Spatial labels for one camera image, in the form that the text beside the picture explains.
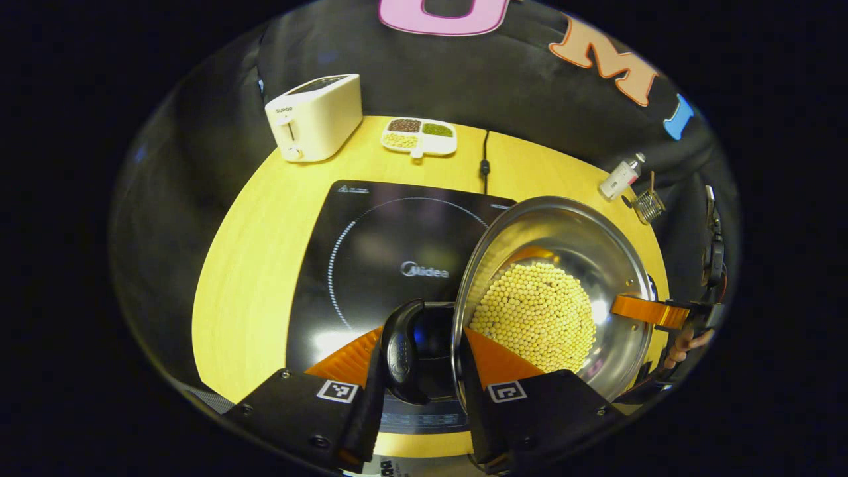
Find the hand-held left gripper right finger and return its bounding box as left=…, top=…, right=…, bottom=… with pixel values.
left=456, top=327, right=624, bottom=475

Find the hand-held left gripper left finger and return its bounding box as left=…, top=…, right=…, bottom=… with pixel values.
left=222, top=326, right=387, bottom=474

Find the pile of yellow soybeans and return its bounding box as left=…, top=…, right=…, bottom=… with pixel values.
left=468, top=262, right=598, bottom=374

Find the stainless steel pot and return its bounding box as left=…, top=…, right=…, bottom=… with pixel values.
left=380, top=195, right=658, bottom=406

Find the black induction cooktop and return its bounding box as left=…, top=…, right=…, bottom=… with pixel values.
left=286, top=178, right=518, bottom=435

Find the small glass jar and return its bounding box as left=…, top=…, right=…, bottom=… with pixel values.
left=630, top=191, right=667, bottom=225

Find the small white bottle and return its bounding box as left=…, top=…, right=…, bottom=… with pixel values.
left=599, top=152, right=646, bottom=201

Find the white divided dish with beans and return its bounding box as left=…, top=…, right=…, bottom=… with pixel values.
left=380, top=117, right=458, bottom=160

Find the white toaster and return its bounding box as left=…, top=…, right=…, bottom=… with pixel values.
left=264, top=73, right=364, bottom=164

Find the black power cable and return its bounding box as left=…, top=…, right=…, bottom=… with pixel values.
left=478, top=129, right=492, bottom=195

